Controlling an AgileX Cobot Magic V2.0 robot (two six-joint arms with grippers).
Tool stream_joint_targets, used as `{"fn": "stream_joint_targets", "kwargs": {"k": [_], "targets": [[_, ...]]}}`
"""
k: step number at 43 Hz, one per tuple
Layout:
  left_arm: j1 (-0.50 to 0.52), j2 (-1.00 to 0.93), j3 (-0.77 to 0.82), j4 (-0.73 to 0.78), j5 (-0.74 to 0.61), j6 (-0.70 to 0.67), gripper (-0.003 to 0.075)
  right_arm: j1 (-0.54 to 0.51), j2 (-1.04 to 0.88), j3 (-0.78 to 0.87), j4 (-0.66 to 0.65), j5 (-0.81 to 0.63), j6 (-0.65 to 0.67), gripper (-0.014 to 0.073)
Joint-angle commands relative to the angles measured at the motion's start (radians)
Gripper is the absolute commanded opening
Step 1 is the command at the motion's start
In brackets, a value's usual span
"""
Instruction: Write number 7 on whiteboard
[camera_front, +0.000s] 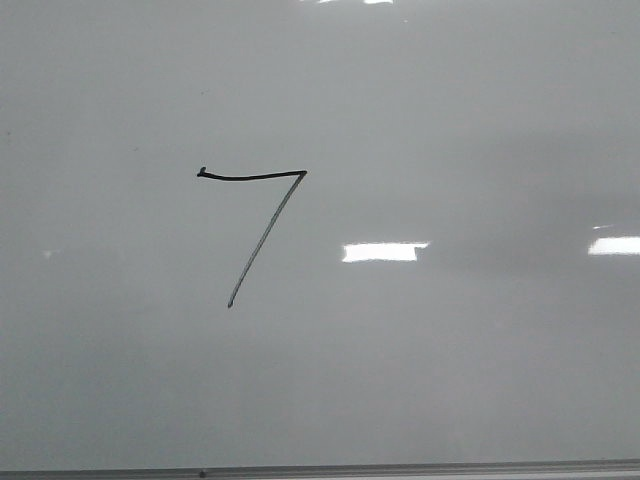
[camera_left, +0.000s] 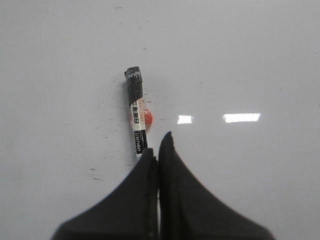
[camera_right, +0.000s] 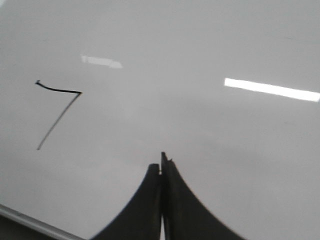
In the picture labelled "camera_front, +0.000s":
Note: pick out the white whiteboard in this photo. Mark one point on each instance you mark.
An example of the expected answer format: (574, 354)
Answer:
(242, 233)

